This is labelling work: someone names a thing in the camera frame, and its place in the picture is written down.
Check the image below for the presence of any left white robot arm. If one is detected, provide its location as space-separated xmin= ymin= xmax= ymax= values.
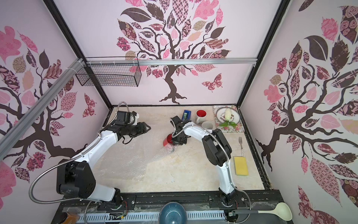
xmin=56 ymin=111 xmax=151 ymax=206

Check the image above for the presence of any lavender mug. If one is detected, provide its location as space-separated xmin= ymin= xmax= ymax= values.
xmin=201 ymin=121 xmax=214 ymax=130

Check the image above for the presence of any blue tape dispenser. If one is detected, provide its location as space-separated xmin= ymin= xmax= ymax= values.
xmin=182 ymin=110 xmax=191 ymax=121

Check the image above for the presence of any left aluminium frame bar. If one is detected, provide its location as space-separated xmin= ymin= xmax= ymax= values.
xmin=1 ymin=58 xmax=85 ymax=160

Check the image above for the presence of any black wire basket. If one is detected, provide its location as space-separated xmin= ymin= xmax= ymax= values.
xmin=76 ymin=56 xmax=142 ymax=87

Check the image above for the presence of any white decorated plate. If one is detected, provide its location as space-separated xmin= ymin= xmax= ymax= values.
xmin=215 ymin=107 xmax=241 ymax=125

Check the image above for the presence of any blue ceramic bowl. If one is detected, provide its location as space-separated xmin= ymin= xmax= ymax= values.
xmin=158 ymin=202 xmax=188 ymax=224

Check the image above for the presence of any white mug red interior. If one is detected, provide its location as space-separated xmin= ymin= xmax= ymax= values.
xmin=195 ymin=109 xmax=207 ymax=124

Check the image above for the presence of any aluminium frame bar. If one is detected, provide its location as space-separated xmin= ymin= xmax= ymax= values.
xmin=1 ymin=58 xmax=85 ymax=160
xmin=86 ymin=58 xmax=257 ymax=66

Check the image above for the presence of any brown jar black lid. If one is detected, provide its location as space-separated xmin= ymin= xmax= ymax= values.
xmin=56 ymin=212 xmax=79 ymax=224

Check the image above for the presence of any metal fork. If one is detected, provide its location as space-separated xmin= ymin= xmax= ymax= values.
xmin=238 ymin=137 xmax=244 ymax=157

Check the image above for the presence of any white green toy vegetable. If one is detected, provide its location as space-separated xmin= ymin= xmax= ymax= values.
xmin=216 ymin=107 xmax=240 ymax=128

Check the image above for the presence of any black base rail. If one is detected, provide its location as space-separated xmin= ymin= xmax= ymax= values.
xmin=52 ymin=190 xmax=285 ymax=224

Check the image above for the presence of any rear aluminium frame bar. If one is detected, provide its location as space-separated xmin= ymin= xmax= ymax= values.
xmin=86 ymin=58 xmax=257 ymax=66

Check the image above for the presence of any cream ladle grey handle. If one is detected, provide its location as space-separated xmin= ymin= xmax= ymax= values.
xmin=231 ymin=202 xmax=293 ymax=221

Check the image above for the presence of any floral placemat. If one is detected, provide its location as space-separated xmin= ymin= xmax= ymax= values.
xmin=213 ymin=105 xmax=244 ymax=133

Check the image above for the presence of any white slotted cable duct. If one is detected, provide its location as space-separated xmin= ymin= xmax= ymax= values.
xmin=86 ymin=210 xmax=226 ymax=224

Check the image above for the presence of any yellow sponge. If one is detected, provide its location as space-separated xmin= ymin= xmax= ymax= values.
xmin=234 ymin=156 xmax=249 ymax=176

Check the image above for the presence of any left metal flex conduit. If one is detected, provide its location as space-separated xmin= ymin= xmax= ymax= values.
xmin=28 ymin=101 xmax=132 ymax=204

